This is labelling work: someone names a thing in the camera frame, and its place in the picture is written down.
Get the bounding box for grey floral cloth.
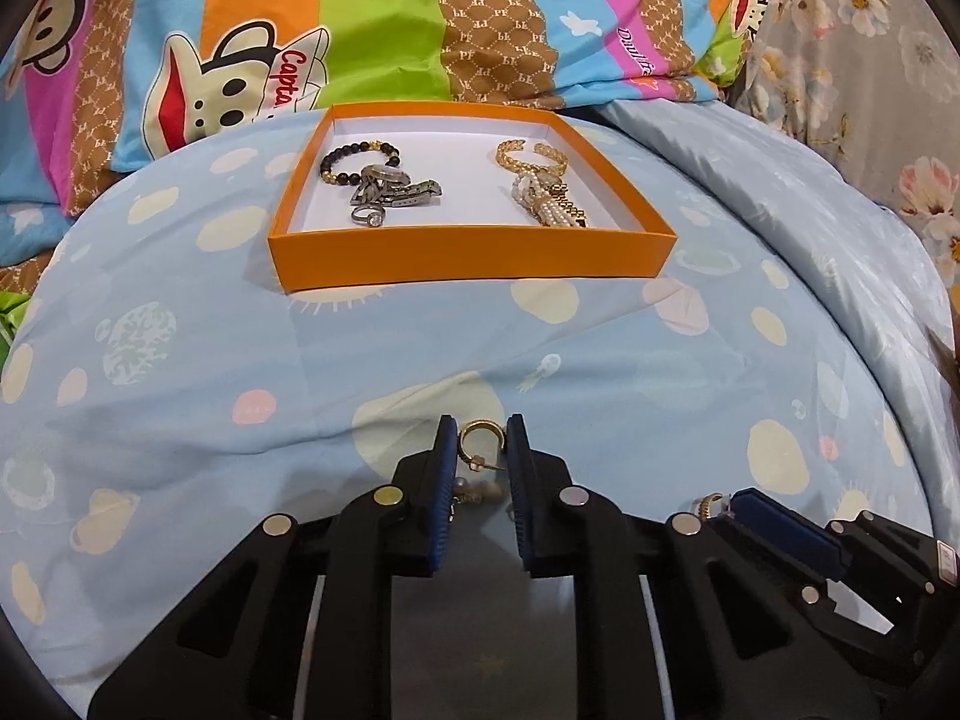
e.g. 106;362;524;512
724;0;960;301

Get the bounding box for silver metal watch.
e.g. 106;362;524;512
349;163;443;209

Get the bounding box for black bead bracelet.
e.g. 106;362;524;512
319;136;402;188

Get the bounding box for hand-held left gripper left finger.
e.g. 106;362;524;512
86;414;460;720

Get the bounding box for gold hoop earring with pearls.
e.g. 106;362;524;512
450;420;511;522

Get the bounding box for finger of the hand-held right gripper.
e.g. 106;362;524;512
729;489;946;605
780;570;942;685

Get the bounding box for gold cuff bangle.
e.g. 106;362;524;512
491;138;567;175

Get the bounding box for orange cardboard box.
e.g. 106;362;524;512
268;105;680;293

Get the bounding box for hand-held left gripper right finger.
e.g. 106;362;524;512
506;414;882;720

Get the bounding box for pearl bracelet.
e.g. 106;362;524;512
511;171;582;226

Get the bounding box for striped cartoon monkey blanket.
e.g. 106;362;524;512
0;0;788;293

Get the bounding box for gold watch band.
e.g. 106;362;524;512
536;176;593;230

